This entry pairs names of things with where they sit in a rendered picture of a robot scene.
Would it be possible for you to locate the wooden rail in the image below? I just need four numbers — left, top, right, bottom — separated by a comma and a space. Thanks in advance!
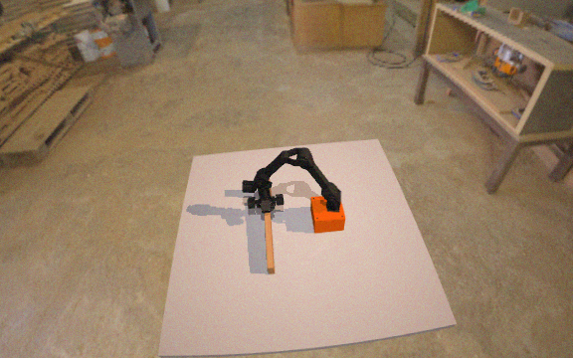
265, 213, 275, 274

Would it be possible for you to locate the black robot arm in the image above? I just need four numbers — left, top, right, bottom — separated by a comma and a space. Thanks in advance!
242, 147, 341, 214

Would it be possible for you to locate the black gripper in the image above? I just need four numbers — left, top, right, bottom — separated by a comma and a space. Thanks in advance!
248, 193, 284, 209

